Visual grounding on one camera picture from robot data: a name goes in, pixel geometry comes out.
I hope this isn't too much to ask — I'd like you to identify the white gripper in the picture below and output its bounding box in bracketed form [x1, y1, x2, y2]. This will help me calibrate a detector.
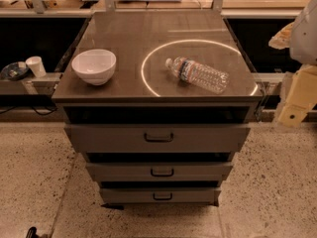
[268, 22, 317, 128]

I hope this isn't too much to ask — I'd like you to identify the grey bottom drawer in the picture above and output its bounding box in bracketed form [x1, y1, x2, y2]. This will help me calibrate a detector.
[100, 187, 220, 204]

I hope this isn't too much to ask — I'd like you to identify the grey drawer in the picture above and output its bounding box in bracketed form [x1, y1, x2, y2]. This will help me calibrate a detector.
[86, 162, 232, 181]
[65, 124, 250, 153]
[100, 187, 220, 204]

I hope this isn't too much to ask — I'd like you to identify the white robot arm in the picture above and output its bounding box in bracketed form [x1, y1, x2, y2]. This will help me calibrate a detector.
[268, 0, 317, 127]

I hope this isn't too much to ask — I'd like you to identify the grey drawer cabinet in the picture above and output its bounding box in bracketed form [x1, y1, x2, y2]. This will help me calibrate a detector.
[51, 9, 265, 211]

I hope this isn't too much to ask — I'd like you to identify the grey top drawer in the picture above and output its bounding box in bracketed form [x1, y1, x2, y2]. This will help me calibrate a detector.
[65, 124, 250, 153]

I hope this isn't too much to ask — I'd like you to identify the grey middle drawer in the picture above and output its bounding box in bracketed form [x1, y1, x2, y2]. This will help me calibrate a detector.
[86, 162, 232, 181]

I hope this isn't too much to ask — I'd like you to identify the clear plastic water bottle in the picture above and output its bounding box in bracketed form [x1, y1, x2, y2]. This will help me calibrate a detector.
[165, 57, 229, 94]

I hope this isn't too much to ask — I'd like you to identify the white ceramic bowl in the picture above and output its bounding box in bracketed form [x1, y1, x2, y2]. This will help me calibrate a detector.
[71, 49, 117, 85]

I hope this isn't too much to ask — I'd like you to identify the white paper cup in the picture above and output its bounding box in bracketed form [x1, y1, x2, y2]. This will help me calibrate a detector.
[26, 57, 47, 77]

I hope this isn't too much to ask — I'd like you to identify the dark round dish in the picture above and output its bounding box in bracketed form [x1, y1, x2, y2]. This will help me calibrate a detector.
[1, 61, 29, 81]

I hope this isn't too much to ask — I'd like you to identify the black object bottom left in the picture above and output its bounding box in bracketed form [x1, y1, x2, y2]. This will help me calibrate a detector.
[25, 227, 49, 238]

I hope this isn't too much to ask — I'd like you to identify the black cable on floor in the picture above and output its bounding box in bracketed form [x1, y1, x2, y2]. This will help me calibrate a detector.
[0, 104, 58, 116]

